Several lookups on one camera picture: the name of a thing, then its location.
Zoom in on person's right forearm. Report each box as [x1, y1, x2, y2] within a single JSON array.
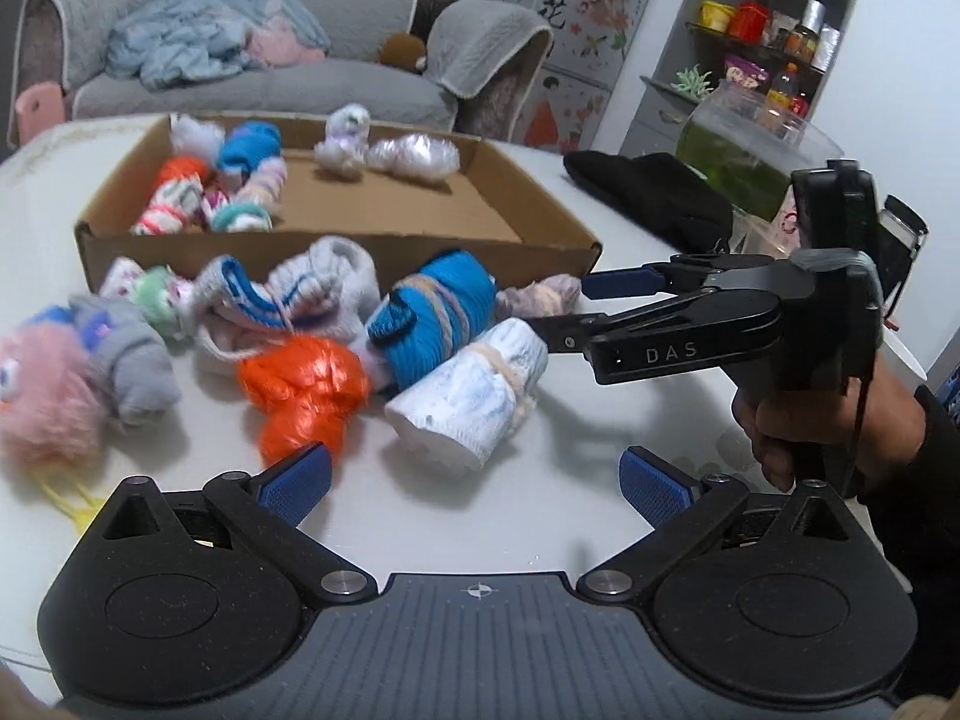
[[862, 382, 960, 700]]

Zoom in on grey quilted sofa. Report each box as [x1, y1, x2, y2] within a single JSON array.
[[15, 0, 554, 145]]

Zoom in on blue and pink blanket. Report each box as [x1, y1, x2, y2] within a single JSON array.
[[105, 0, 332, 89]]

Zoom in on pink white green sock bundle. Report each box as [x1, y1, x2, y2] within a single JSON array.
[[100, 256, 197, 340]]

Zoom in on person's right hand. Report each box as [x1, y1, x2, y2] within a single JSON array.
[[731, 356, 925, 501]]

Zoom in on yellow cord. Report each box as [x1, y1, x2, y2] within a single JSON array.
[[34, 476, 107, 535]]

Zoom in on grey shelf unit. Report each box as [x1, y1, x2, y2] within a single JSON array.
[[621, 0, 872, 160]]

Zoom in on lilac sock bundle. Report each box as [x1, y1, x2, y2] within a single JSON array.
[[495, 274, 585, 320]]

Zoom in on grey quilted armrest cover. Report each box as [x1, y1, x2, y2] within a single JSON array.
[[18, 0, 130, 92], [426, 0, 554, 100]]

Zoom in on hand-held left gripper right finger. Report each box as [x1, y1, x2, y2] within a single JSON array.
[[576, 446, 856, 605]]

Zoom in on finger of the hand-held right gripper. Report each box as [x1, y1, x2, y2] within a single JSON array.
[[581, 253, 782, 301], [525, 286, 722, 357]]

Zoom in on blue sock with loop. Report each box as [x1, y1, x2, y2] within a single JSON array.
[[366, 251, 498, 392]]

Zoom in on blue sock bundle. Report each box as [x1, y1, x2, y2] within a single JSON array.
[[217, 124, 283, 182]]

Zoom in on white fluffy sock bundle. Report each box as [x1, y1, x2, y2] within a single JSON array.
[[171, 114, 227, 167]]

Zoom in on white purple sock bundle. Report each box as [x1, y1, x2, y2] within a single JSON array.
[[313, 105, 373, 180]]

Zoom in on shallow cardboard box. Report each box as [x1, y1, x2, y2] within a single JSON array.
[[75, 114, 604, 295]]

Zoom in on pink white striped sock bundle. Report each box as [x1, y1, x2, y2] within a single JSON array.
[[202, 161, 288, 234]]

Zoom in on pink plastic chair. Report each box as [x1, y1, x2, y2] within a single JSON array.
[[13, 84, 65, 149]]

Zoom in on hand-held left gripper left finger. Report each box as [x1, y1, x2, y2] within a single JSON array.
[[97, 442, 376, 605]]

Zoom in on clear plastic bag bundle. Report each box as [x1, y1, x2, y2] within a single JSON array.
[[365, 133, 461, 183]]

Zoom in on glass tank with green water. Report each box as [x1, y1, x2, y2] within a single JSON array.
[[677, 79, 846, 224]]

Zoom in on brown plush toy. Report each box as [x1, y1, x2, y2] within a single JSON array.
[[378, 34, 429, 74]]

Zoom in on black knitted cloth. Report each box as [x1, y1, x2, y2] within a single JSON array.
[[562, 150, 735, 254]]

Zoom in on white blue-striped socks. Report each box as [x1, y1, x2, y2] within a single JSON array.
[[191, 236, 377, 380]]

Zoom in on orange plastic bag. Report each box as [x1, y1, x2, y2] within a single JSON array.
[[238, 336, 371, 476]]

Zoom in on pink fluffy toy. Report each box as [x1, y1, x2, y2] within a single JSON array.
[[0, 305, 103, 470]]

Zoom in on grey sock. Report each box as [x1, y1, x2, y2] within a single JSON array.
[[71, 292, 184, 429]]

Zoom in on purple snack packet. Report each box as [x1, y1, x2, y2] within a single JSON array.
[[724, 56, 768, 95]]

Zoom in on floral printed cabinet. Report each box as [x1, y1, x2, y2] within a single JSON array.
[[484, 0, 665, 156]]

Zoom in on red container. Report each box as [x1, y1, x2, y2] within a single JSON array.
[[731, 0, 773, 43]]

